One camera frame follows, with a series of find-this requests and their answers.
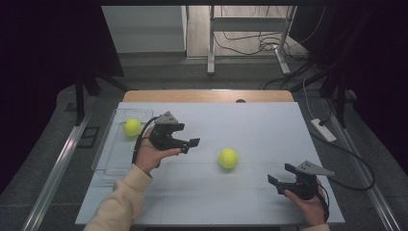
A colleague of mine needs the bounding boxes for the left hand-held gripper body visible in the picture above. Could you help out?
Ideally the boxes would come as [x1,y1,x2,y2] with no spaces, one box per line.
[148,111,191,155]

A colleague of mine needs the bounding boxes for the white metal stand frame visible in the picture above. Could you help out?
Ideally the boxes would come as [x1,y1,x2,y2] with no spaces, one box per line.
[206,5,298,77]

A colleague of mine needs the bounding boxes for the yellow tennis ball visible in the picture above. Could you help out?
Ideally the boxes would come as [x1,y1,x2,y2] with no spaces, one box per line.
[122,117,142,139]
[217,147,240,170]

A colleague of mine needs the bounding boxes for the white board mat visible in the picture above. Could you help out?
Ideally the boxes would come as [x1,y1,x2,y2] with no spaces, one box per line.
[74,101,346,226]

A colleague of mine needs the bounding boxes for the tangled black floor cables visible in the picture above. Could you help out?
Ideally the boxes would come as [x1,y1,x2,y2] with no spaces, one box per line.
[213,5,326,92]

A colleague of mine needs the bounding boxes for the thin white cable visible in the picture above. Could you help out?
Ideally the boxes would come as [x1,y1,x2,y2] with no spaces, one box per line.
[302,79,318,120]

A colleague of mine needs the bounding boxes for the aluminium floor rail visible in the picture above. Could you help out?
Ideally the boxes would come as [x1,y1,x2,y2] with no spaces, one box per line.
[322,98,402,231]
[20,105,94,231]

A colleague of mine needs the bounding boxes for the white power strip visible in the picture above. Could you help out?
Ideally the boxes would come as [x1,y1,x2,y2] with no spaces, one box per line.
[310,117,338,143]

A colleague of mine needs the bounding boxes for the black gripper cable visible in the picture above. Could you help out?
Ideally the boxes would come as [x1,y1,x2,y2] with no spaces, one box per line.
[309,131,376,223]
[131,115,161,166]

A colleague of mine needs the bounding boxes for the person's left hand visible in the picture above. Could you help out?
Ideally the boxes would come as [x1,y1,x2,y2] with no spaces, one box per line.
[133,126,183,176]

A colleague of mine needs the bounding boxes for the dark floor socket cover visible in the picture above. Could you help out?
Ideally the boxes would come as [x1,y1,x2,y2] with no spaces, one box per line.
[77,126,101,149]

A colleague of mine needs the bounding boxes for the clear plastic tray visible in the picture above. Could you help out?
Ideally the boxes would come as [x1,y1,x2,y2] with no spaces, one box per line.
[91,108,156,178]

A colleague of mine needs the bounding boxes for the white cabinet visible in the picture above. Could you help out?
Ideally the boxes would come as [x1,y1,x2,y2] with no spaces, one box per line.
[101,5,189,54]

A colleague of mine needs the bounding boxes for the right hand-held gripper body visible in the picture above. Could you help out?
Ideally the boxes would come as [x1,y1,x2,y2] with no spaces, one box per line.
[276,160,336,201]

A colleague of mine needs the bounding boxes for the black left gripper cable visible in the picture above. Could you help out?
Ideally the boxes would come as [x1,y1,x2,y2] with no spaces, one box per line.
[131,115,161,166]

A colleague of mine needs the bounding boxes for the person's right hand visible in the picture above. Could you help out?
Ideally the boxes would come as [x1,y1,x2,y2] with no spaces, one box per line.
[283,177,330,227]

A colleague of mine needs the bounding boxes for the black curtain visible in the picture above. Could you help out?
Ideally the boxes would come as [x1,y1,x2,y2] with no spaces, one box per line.
[290,0,408,181]
[0,0,125,195]

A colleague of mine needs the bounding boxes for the black metal stand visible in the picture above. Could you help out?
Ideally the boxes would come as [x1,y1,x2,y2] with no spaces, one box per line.
[319,68,350,129]
[74,64,131,127]

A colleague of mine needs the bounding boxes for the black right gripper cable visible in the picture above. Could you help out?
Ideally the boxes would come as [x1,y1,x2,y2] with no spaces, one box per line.
[309,131,376,223]

